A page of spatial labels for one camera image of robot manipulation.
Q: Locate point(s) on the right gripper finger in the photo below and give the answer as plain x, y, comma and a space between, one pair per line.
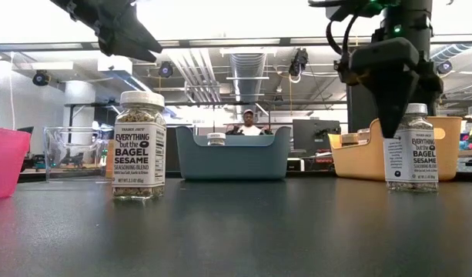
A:
391, 104
430, 84

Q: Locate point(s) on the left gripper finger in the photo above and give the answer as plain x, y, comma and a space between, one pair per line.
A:
131, 38

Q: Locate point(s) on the white-lid bagel seasoning jar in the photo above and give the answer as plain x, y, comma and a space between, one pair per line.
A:
412, 165
216, 137
139, 154

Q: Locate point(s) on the round black ceiling fixture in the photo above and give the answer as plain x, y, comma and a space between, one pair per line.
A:
446, 67
40, 78
165, 69

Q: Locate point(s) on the black partition screen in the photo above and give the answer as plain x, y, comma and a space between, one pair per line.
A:
359, 111

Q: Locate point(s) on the colourful cloth pile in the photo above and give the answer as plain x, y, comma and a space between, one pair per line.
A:
470, 140

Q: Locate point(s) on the yellow plastic bin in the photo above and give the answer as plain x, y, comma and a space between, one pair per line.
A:
359, 165

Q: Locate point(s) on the long dark background beam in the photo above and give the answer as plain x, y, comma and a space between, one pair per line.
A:
316, 102

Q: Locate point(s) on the dark computer monitor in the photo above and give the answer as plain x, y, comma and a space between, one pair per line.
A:
316, 134

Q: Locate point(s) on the black hanging ceiling device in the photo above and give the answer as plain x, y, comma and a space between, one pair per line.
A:
298, 61

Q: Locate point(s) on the black rectangular panel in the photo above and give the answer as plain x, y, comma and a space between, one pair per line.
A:
171, 154

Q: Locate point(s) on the clear plastic bin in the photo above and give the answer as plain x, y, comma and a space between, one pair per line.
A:
74, 154

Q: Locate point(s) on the person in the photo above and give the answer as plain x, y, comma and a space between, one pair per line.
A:
250, 129

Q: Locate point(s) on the blue plastic bin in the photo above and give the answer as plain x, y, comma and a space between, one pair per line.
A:
231, 161

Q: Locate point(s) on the pink plastic bin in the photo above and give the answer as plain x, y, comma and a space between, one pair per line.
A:
6, 165

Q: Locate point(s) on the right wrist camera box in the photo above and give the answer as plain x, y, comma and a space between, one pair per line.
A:
347, 7

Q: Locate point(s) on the dark horizontal frame bar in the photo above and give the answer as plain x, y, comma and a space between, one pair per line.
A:
285, 41

